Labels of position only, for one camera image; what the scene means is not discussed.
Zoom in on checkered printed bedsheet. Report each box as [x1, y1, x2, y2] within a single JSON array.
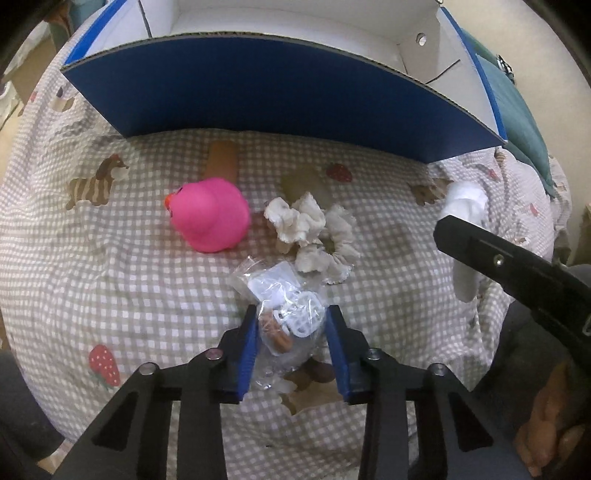
[[0, 18, 574, 464]]

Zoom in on white sock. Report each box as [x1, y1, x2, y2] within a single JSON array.
[[438, 180, 489, 303]]

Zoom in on person's right hand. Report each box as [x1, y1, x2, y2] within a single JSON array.
[[513, 362, 589, 478]]

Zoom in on white ruffled scrunchie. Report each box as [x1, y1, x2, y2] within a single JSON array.
[[263, 192, 362, 285]]

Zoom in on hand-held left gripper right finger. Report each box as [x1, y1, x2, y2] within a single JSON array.
[[325, 305, 527, 480]]

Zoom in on dark grey clothing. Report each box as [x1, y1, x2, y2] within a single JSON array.
[[473, 300, 591, 418]]

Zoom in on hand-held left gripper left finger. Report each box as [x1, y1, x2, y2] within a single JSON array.
[[53, 305, 260, 480]]

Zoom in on pink rubber duck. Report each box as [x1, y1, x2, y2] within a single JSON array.
[[165, 178, 252, 254]]

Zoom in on clear plastic bag of trinkets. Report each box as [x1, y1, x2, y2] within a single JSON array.
[[230, 255, 331, 392]]

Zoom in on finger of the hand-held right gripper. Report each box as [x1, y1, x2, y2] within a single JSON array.
[[433, 215, 566, 333]]

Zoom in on blue and white cardboard box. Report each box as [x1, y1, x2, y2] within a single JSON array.
[[60, 0, 509, 164]]

